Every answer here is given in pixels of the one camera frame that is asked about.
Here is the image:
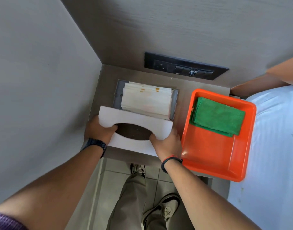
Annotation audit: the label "person's right hand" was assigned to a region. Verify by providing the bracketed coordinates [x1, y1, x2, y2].
[149, 128, 183, 163]

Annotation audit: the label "person's left hand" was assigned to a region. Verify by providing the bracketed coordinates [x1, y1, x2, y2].
[84, 115, 118, 143]

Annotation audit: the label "white tissue box cover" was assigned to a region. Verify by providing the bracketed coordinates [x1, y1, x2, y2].
[98, 106, 174, 157]

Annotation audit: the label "person's right forearm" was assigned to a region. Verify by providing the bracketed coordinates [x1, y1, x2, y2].
[162, 159, 262, 230]

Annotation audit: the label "person's left forearm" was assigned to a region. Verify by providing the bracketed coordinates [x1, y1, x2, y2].
[0, 144, 104, 230]

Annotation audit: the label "black wrist watch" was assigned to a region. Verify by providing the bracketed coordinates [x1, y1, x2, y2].
[80, 138, 108, 159]

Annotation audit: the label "black red wristband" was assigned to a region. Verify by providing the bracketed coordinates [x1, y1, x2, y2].
[161, 155, 183, 174]

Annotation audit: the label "beige black sneaker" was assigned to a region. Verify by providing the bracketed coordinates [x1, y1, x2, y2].
[142, 193, 181, 228]
[130, 163, 146, 180]

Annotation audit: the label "grey tissue box base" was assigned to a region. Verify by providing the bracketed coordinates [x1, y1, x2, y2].
[112, 79, 179, 121]

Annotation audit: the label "stack of white tissues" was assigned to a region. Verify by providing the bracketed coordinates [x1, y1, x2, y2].
[120, 81, 174, 120]

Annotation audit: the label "orange plastic tray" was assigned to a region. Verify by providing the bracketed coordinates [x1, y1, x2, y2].
[181, 89, 257, 182]

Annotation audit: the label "green folded cloth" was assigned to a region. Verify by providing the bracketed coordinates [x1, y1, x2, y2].
[189, 97, 246, 138]

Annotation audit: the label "khaki trousers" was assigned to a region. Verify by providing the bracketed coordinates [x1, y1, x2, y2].
[107, 173, 177, 230]

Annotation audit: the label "white bed sheet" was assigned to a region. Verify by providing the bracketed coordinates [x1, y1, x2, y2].
[227, 85, 293, 230]

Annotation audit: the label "brown wooden headboard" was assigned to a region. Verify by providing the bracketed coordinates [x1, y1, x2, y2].
[230, 54, 293, 99]

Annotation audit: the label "purple shirt sleeve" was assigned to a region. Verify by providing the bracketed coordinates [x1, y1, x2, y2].
[0, 213, 29, 230]

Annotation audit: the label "black wall socket panel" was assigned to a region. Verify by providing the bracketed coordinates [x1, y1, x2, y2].
[144, 52, 230, 81]

